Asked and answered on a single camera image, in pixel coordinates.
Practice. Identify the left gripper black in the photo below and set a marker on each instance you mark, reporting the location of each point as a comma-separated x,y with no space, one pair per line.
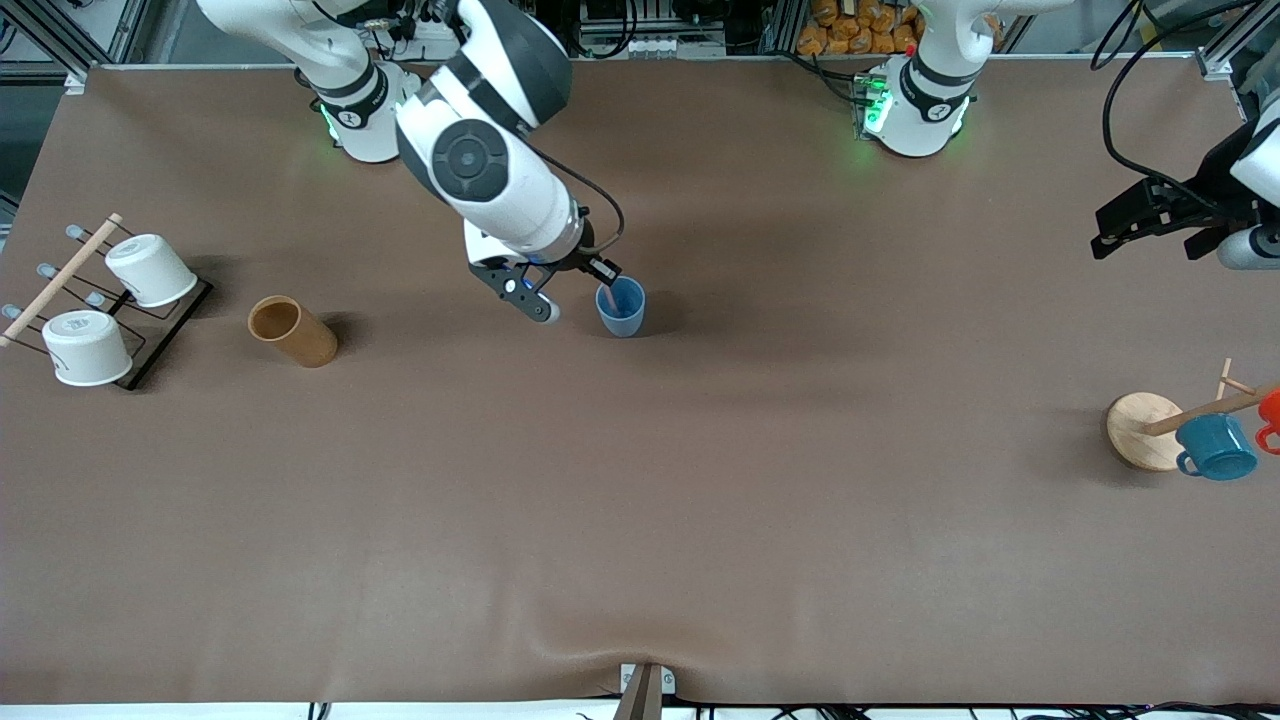
1211,203

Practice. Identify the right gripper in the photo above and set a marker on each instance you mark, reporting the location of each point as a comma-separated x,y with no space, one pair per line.
579,260

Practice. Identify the blue plastic cup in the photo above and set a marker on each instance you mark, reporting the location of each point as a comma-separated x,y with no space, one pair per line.
625,310

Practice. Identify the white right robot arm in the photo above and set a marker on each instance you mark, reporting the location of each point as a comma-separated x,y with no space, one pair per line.
490,170

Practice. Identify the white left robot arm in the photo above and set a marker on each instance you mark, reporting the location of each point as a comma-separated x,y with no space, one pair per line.
920,110

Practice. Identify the brown bamboo cylinder cup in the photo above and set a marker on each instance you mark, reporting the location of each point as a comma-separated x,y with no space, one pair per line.
300,340

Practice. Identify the white smiley face cup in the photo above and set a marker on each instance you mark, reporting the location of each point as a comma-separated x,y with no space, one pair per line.
150,270
85,350

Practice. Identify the wooden mug tree stand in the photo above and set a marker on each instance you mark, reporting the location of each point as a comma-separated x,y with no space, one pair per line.
1140,425

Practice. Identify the white terminal block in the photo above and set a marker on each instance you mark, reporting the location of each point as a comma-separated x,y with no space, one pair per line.
650,45

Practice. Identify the red ceramic mug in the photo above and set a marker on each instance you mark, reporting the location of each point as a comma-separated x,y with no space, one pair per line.
1272,410

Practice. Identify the teal ceramic mug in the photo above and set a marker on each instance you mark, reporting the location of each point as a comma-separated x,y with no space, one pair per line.
1215,445

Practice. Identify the white power strip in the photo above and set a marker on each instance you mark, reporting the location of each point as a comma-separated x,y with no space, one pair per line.
430,40

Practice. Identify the orange bread bag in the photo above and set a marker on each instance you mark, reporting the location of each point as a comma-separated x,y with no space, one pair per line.
850,30

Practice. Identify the aluminium frame profile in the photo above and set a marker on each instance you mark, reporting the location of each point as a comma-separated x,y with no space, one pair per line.
1222,62

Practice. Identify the metal table clamp bracket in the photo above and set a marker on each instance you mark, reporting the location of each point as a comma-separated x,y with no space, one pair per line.
645,695

